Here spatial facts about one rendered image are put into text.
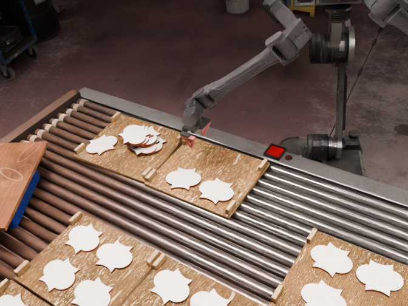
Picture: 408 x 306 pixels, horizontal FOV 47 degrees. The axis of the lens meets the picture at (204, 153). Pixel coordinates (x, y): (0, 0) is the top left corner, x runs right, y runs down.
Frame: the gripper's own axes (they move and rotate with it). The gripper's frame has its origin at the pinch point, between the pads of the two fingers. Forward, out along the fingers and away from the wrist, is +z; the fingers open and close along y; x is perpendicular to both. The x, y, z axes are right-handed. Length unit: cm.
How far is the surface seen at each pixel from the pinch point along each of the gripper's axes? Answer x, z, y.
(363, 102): -15, 101, 201
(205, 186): -13.5, 7.9, -15.8
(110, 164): 32.6, 8.8, -22.7
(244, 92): 80, 101, 174
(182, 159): 5.1, 8.9, -5.9
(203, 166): -5.7, 8.9, -5.3
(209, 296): -42, 9, -58
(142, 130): 28.3, 1.9, -3.3
